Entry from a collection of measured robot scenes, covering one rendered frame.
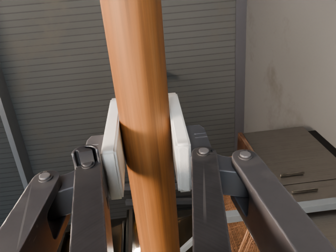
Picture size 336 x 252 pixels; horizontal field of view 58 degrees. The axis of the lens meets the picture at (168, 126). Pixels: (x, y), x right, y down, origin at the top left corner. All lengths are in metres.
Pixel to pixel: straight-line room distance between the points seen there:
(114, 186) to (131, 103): 0.04
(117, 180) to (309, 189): 1.65
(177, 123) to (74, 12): 3.45
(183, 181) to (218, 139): 3.91
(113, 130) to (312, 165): 1.86
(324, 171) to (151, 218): 1.78
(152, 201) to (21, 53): 3.65
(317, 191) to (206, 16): 2.41
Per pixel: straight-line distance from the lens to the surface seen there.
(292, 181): 1.83
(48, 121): 3.97
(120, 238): 2.24
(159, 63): 0.16
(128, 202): 4.14
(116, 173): 0.15
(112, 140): 0.16
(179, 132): 0.16
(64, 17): 3.62
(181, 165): 0.15
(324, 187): 1.84
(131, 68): 0.16
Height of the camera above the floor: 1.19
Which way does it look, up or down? 3 degrees down
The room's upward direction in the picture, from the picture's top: 96 degrees counter-clockwise
